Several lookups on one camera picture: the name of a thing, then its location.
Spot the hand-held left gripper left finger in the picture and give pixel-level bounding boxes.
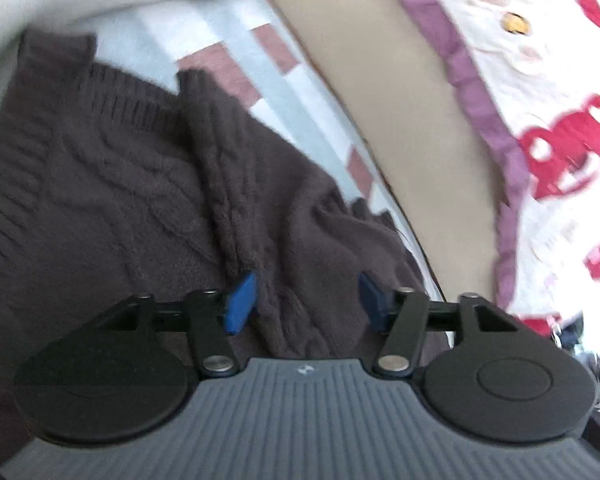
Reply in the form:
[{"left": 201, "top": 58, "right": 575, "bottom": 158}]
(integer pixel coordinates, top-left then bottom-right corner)
[{"left": 82, "top": 271, "right": 258, "bottom": 380}]

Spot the checkered floor mat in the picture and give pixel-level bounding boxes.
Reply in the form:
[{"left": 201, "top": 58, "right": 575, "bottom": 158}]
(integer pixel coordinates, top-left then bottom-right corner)
[{"left": 75, "top": 0, "right": 451, "bottom": 306}]

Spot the brown knitted sweater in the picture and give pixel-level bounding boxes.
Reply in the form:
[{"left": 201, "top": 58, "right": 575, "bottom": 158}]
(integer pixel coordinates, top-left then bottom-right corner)
[{"left": 0, "top": 27, "right": 453, "bottom": 480}]

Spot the printed quilt with purple ruffle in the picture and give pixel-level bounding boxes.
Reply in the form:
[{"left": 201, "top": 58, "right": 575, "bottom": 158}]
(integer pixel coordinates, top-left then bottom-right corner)
[{"left": 372, "top": 0, "right": 600, "bottom": 411}]

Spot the beige bed base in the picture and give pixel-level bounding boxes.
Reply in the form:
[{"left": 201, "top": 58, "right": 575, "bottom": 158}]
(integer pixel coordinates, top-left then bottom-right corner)
[{"left": 262, "top": 0, "right": 511, "bottom": 311}]

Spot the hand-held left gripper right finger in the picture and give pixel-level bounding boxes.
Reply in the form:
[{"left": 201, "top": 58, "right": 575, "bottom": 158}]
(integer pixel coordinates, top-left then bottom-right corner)
[{"left": 357, "top": 270, "right": 538, "bottom": 380}]

